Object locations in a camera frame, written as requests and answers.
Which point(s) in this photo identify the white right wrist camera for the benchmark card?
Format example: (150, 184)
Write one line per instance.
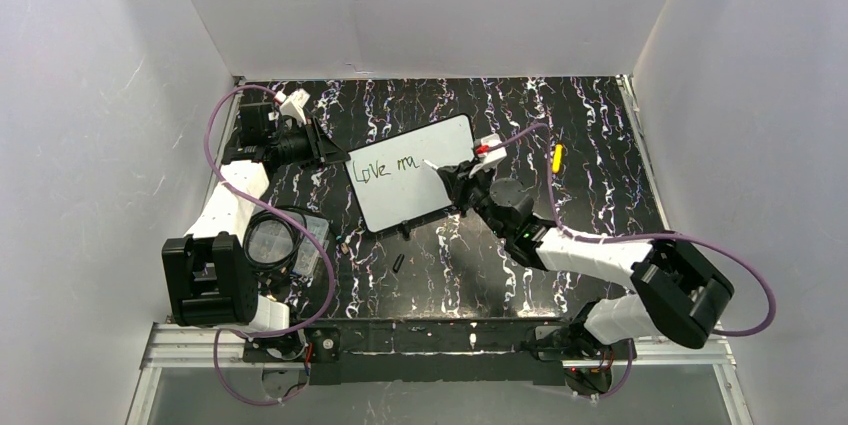
(489, 151)

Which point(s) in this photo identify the aluminium rail left side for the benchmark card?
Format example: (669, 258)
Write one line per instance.
(221, 133)

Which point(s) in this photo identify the aluminium front rail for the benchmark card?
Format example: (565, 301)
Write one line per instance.
(330, 340)

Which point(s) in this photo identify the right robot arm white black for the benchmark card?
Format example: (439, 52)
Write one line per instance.
(674, 290)

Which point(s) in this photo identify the small whiteboard black frame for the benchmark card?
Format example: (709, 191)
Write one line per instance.
(391, 179)

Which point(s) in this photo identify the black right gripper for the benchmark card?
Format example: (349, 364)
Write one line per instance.
(454, 180)

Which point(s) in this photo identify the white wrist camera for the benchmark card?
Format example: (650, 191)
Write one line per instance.
(292, 105)
(489, 151)

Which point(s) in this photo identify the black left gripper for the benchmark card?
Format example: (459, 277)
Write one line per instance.
(312, 144)

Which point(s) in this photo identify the aluminium rail right side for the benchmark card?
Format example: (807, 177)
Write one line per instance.
(632, 109)

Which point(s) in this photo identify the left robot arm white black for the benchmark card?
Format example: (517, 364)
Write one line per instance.
(211, 282)

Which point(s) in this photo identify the aluminium rail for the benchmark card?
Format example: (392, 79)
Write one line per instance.
(330, 340)
(632, 109)
(221, 133)

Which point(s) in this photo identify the whiteboard metal wire stand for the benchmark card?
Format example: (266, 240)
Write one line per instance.
(406, 227)

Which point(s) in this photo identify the black base bar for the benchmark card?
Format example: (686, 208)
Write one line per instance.
(538, 371)

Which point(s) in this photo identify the black marker cap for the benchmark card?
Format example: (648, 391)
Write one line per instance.
(398, 263)

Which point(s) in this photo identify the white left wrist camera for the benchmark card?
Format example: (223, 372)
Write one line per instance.
(292, 105)

